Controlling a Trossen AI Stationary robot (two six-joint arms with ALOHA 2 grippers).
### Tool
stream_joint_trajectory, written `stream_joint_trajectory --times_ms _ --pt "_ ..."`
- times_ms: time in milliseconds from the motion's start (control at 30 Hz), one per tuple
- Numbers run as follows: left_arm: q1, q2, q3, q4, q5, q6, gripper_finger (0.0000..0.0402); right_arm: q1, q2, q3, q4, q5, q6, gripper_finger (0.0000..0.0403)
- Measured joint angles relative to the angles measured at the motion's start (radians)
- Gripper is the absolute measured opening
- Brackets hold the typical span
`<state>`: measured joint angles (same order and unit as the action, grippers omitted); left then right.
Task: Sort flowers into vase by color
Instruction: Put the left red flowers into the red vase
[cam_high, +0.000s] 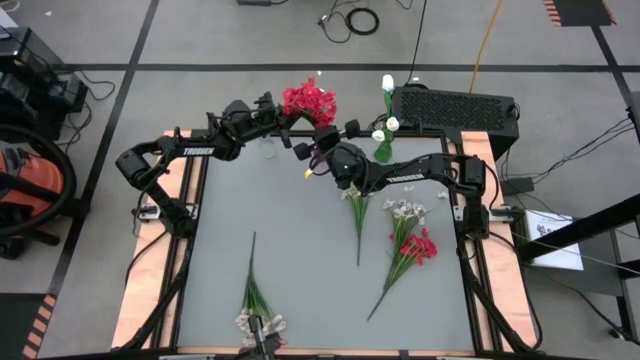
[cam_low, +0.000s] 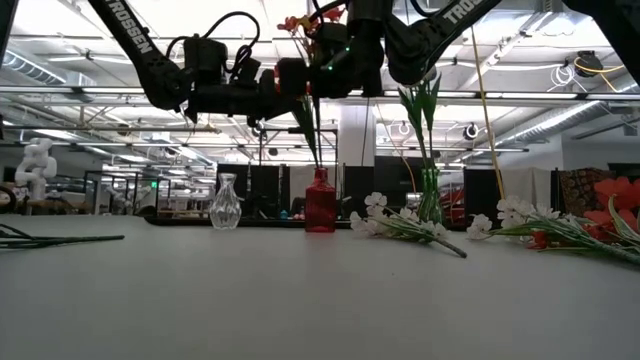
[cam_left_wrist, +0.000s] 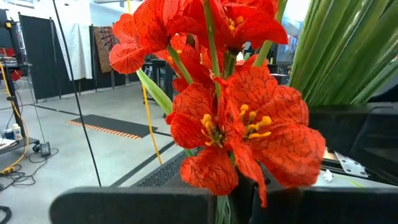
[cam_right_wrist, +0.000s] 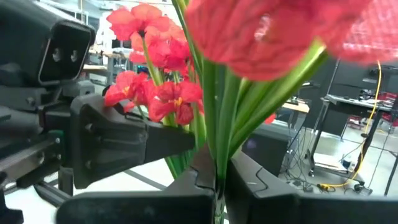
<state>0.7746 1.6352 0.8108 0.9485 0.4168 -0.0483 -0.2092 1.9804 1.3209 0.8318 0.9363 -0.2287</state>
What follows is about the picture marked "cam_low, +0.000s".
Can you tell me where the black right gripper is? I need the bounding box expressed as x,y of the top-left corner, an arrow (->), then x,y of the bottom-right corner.
309,0 -> 391,100

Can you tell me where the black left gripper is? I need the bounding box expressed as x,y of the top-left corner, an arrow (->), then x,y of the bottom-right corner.
184,57 -> 310,126

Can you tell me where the red hibiscus flower stem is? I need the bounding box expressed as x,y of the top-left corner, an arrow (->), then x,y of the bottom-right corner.
273,3 -> 347,171

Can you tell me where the short white blossom sprig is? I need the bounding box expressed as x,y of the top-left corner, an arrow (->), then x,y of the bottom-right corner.
348,191 -> 469,260

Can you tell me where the white veined flower stem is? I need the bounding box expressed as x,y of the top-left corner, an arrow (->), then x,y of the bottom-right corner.
0,223 -> 126,250

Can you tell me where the red glass vase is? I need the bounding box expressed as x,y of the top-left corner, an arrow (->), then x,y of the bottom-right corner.
304,167 -> 337,234

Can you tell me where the clear glass vase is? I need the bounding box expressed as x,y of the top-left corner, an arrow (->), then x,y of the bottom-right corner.
208,172 -> 243,231

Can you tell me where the green glass vase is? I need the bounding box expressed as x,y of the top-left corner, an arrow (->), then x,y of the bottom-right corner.
417,167 -> 445,225

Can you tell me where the black partition panel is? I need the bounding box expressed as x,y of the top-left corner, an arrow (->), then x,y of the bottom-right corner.
462,167 -> 501,226
215,163 -> 291,221

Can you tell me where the white curtain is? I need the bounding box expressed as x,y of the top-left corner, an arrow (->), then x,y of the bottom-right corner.
499,167 -> 551,211

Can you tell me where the white robot figure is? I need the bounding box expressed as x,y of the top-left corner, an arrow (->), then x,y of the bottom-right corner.
13,138 -> 59,201

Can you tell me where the brown patterned cloth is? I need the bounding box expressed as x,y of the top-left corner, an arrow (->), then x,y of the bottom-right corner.
558,167 -> 617,216

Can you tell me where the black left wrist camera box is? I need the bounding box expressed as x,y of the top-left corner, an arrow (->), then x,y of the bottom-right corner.
182,35 -> 230,87

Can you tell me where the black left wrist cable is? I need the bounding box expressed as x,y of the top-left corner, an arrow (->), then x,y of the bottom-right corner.
167,10 -> 261,76

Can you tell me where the yellow hanging cord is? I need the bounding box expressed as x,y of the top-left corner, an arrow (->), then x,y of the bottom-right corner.
469,27 -> 506,199

